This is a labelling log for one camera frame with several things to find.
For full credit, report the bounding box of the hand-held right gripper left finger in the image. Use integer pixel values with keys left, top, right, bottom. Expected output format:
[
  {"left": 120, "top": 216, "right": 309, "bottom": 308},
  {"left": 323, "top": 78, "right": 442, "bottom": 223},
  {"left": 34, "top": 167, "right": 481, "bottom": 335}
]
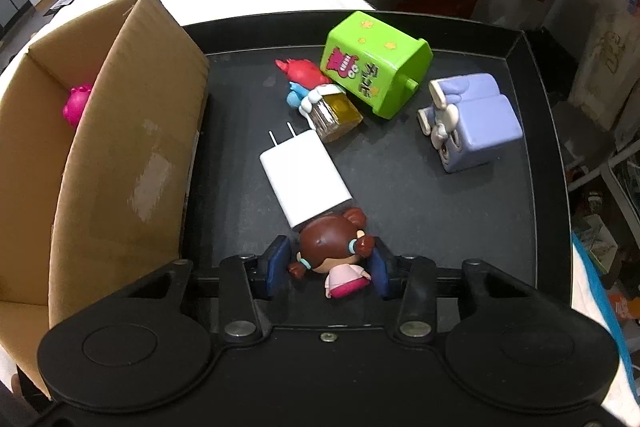
[{"left": 107, "top": 236, "right": 297, "bottom": 344}]

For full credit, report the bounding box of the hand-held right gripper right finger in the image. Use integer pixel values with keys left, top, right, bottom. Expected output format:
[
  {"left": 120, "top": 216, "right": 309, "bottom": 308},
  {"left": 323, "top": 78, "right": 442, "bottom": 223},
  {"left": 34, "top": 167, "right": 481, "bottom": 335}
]
[{"left": 372, "top": 239, "right": 571, "bottom": 344}]

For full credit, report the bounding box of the brown-haired doll figurine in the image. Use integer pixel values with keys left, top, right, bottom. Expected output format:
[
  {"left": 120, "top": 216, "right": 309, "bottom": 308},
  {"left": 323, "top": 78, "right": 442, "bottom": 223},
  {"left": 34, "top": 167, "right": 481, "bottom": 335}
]
[{"left": 287, "top": 207, "right": 376, "bottom": 301}]

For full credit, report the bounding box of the black plastic tray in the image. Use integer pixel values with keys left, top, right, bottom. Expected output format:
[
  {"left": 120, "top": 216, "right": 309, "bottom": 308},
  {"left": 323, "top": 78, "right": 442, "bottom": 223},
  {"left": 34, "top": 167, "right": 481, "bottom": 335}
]
[{"left": 180, "top": 10, "right": 572, "bottom": 309}]

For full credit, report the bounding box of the white wall charger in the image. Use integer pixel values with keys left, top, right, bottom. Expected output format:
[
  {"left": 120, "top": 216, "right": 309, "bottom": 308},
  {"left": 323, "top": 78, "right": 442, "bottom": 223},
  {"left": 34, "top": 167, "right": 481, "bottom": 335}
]
[{"left": 258, "top": 123, "right": 355, "bottom": 228}]

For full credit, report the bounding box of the small glass perfume bottle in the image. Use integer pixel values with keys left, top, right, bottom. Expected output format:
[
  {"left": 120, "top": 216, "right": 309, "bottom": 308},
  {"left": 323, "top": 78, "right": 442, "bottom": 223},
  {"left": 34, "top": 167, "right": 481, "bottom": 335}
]
[{"left": 298, "top": 87, "right": 364, "bottom": 144}]

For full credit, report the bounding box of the purple rabbit block figurine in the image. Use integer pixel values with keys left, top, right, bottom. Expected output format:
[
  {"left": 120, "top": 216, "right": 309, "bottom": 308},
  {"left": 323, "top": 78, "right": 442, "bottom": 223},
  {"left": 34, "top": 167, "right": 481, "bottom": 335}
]
[{"left": 417, "top": 73, "right": 524, "bottom": 174}]

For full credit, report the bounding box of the brown cardboard box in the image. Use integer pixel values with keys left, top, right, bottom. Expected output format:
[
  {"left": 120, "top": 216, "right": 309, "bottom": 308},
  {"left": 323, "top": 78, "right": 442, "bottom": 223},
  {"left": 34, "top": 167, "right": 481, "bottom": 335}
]
[{"left": 0, "top": 0, "right": 211, "bottom": 400}]

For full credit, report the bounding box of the red and blue figurine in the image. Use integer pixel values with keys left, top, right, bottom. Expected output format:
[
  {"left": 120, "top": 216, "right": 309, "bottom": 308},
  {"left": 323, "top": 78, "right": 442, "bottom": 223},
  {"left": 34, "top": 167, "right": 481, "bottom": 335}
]
[{"left": 275, "top": 58, "right": 333, "bottom": 115}]

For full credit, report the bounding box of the green toy bin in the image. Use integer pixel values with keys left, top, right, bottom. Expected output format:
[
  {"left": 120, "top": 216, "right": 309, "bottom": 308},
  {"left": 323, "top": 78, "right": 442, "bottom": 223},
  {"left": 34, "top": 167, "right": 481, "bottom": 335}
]
[{"left": 320, "top": 11, "right": 434, "bottom": 119}]

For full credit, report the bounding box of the blue cloth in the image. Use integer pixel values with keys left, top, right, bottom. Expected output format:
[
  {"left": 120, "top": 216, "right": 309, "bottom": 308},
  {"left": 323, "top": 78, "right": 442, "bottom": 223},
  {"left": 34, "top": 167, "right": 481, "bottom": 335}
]
[{"left": 572, "top": 232, "right": 627, "bottom": 360}]

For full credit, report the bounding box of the pink toy figure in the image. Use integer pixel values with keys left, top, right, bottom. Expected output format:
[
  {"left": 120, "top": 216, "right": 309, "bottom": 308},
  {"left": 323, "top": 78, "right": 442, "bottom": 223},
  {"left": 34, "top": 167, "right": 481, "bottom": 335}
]
[{"left": 62, "top": 83, "right": 96, "bottom": 128}]

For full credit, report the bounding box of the beige tote bag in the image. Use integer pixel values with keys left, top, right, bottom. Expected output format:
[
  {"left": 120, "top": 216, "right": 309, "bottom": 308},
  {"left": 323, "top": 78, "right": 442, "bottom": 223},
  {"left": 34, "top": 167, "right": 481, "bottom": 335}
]
[{"left": 570, "top": 0, "right": 640, "bottom": 132}]

